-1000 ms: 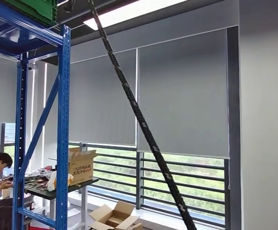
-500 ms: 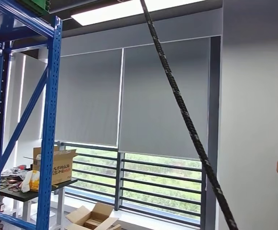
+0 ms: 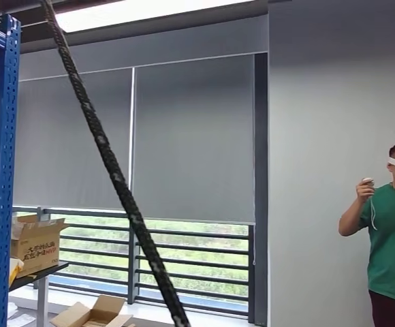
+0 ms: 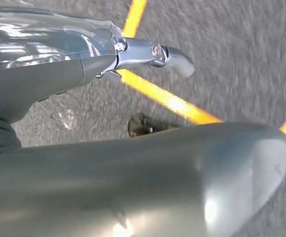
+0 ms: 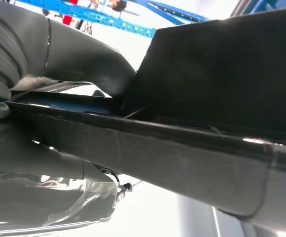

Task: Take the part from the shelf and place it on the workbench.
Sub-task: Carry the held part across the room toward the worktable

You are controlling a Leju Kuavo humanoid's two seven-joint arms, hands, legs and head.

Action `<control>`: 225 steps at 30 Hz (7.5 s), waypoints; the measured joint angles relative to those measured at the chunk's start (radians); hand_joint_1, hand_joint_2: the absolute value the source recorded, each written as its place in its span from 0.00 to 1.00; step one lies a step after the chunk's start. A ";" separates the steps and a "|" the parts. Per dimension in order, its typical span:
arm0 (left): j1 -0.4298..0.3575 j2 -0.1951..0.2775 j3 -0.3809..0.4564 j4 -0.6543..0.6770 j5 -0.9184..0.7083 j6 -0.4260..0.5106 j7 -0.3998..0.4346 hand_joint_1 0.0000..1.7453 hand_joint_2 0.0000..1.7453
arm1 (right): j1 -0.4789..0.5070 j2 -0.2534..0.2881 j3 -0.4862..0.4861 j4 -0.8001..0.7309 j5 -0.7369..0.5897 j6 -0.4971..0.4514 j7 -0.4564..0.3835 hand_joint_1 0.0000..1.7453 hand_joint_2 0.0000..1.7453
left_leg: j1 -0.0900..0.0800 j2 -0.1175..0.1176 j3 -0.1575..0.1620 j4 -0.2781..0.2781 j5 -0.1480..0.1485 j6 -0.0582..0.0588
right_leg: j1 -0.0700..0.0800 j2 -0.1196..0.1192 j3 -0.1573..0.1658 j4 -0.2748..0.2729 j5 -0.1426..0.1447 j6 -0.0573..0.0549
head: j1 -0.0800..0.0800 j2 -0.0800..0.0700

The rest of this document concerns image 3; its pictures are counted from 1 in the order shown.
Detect blue metal shelf rack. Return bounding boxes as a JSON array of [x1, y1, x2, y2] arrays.
[[0, 13, 22, 327]]

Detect grey roller blind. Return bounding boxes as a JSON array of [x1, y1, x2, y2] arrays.
[[133, 54, 255, 224], [14, 67, 132, 211]]

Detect black window railing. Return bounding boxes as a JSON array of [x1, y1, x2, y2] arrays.
[[11, 205, 254, 324]]

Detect long ceiling light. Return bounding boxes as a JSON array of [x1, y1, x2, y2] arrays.
[[54, 0, 254, 33]]

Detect open brown cardboard box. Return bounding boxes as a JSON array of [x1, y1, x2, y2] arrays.
[[49, 294, 133, 327]]

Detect printed brown cardboard box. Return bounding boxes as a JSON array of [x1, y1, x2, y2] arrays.
[[10, 214, 70, 279]]

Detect black desk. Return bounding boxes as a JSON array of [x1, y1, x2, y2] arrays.
[[0, 260, 70, 327]]

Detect white yellow plastic bag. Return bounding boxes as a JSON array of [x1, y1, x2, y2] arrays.
[[0, 257, 24, 290]]

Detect person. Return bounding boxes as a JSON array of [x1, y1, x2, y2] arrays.
[[338, 142, 395, 327]]

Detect black window frame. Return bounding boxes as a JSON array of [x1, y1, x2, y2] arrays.
[[254, 52, 269, 326]]

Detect black braided rope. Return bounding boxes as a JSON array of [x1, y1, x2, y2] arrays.
[[39, 0, 191, 327]]

